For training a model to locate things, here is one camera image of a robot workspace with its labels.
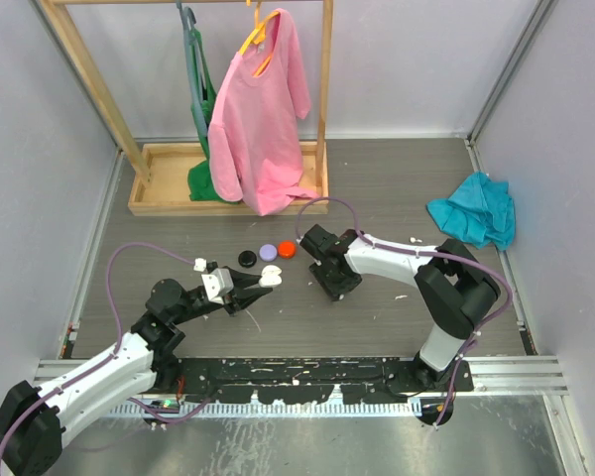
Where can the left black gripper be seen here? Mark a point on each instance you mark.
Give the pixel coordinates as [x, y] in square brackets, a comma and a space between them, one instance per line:
[240, 297]

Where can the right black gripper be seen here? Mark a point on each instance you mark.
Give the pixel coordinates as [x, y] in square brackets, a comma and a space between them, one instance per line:
[334, 289]

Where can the black earbud charging case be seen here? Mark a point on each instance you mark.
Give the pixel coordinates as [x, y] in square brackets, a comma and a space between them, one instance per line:
[247, 259]

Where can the white earbud charging case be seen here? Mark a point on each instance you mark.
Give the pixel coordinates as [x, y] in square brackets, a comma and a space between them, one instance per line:
[270, 277]

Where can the purple earbud charging case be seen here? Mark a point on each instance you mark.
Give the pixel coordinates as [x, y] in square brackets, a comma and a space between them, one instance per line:
[268, 253]

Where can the orange earbud charging case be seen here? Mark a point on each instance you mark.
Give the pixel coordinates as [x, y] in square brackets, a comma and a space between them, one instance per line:
[287, 249]

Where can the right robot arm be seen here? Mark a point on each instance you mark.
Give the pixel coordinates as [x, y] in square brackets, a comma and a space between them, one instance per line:
[457, 293]

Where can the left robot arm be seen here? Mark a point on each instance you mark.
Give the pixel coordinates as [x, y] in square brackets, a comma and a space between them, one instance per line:
[38, 422]

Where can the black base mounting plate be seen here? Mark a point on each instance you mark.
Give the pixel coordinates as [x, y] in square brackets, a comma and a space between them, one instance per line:
[297, 381]

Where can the wooden clothes rack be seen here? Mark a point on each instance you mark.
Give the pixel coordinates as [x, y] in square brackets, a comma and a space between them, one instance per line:
[160, 187]

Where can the pink t-shirt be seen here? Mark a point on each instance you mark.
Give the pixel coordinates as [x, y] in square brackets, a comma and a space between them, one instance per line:
[255, 154]

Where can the teal cloth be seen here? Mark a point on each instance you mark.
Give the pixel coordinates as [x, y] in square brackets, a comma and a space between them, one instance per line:
[480, 212]

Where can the grey-blue hanger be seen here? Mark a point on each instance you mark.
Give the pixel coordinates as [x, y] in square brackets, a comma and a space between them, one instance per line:
[197, 74]

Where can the yellow hanger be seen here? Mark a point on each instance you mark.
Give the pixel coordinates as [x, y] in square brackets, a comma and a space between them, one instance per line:
[258, 36]

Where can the white slotted cable duct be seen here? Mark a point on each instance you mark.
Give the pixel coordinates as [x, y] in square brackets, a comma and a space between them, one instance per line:
[334, 407]

